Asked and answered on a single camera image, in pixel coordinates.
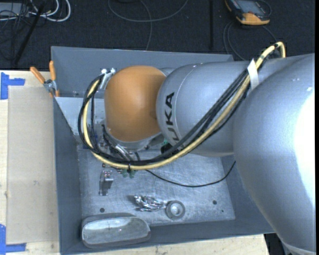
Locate clear oblong dish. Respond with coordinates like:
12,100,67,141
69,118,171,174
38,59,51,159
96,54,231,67
81,212,152,249

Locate grey metal bin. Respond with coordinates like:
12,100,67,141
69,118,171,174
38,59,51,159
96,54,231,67
50,46,276,255

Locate pale flat board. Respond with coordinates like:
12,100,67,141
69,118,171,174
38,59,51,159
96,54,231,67
6,85,60,245

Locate grey round ring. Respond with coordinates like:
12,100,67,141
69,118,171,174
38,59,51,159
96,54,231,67
165,200,187,220

